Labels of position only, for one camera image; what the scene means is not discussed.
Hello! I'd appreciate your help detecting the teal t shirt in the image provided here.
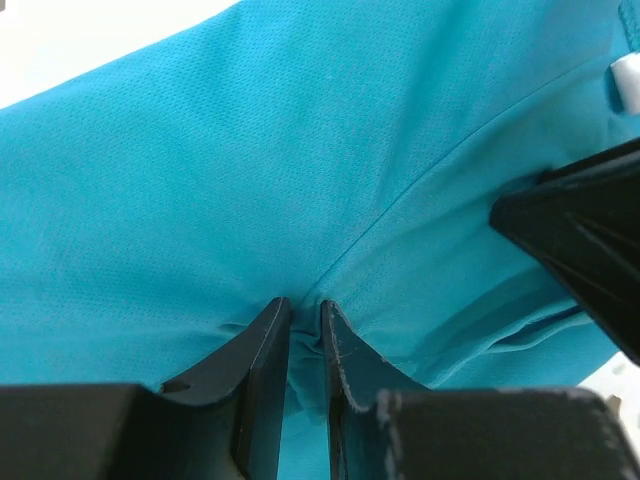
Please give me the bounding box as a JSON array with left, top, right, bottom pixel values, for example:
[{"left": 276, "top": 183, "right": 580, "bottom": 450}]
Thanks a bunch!
[{"left": 1, "top": 1, "right": 639, "bottom": 479}]

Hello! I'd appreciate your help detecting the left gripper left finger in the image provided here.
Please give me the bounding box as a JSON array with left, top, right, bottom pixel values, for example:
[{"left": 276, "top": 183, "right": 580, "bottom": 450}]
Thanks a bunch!
[{"left": 1, "top": 298, "right": 291, "bottom": 479}]

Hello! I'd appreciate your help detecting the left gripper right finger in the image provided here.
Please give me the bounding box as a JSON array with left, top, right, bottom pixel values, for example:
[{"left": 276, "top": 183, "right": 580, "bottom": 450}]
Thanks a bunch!
[{"left": 321, "top": 301, "right": 639, "bottom": 480}]

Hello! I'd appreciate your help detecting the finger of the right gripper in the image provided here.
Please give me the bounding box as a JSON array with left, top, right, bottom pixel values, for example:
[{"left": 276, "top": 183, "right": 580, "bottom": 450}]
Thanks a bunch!
[{"left": 489, "top": 140, "right": 639, "bottom": 361}]

